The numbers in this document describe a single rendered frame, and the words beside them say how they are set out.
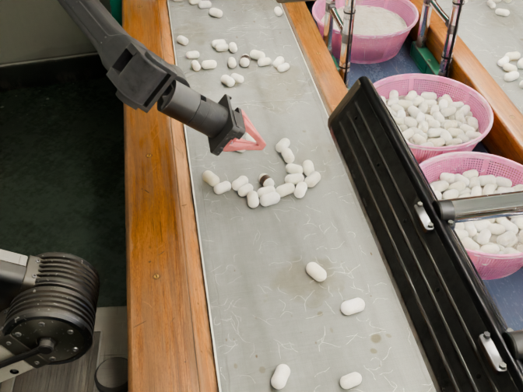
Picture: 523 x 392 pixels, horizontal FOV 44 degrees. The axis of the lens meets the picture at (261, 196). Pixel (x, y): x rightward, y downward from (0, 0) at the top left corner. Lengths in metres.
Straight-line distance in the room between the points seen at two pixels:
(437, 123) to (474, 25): 0.46
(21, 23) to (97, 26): 1.77
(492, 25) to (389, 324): 1.01
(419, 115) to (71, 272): 0.77
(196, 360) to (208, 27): 1.00
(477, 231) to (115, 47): 0.67
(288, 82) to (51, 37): 1.60
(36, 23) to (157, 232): 1.90
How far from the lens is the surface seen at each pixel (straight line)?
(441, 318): 0.58
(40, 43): 2.92
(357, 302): 0.99
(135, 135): 1.30
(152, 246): 1.06
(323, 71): 1.47
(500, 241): 1.16
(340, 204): 1.16
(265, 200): 1.14
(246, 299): 1.01
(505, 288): 1.18
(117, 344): 1.31
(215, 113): 1.08
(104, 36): 1.10
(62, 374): 1.30
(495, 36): 1.75
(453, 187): 1.23
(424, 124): 1.38
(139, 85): 1.03
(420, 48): 1.70
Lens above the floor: 1.53
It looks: 42 degrees down
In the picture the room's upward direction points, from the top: straight up
